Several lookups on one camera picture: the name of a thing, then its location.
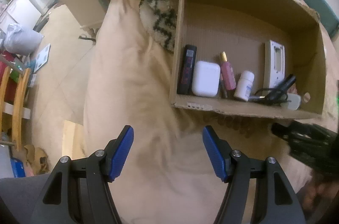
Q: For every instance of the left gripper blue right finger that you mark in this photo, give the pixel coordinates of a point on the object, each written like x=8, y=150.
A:
x=218, y=152

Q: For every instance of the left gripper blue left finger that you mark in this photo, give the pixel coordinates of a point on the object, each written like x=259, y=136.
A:
x=117, y=152

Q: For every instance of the white charger plug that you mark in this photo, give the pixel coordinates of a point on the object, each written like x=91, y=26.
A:
x=292, y=102

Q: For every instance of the white pill bottle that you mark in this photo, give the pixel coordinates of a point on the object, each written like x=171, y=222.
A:
x=244, y=86

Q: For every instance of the black cable device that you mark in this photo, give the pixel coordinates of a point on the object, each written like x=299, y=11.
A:
x=274, y=95

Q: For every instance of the pink perfume bottle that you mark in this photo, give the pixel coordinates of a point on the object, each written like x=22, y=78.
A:
x=227, y=73

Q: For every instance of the black rectangular lighter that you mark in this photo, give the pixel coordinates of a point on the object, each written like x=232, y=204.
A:
x=188, y=64

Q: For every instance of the white earbuds case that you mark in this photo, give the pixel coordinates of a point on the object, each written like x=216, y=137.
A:
x=206, y=78

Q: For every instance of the white remote control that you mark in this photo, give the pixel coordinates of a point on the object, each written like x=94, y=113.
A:
x=274, y=69

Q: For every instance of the black gold battery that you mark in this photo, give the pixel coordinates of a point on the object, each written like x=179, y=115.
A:
x=223, y=89

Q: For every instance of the person's right hand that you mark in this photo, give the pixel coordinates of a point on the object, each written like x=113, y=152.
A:
x=320, y=186

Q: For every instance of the brown cardboard box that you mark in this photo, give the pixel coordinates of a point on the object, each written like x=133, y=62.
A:
x=240, y=28

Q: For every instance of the white bathroom scale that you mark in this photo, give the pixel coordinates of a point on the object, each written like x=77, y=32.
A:
x=42, y=58

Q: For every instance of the white plastic bag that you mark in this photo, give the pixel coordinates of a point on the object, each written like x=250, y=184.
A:
x=21, y=40

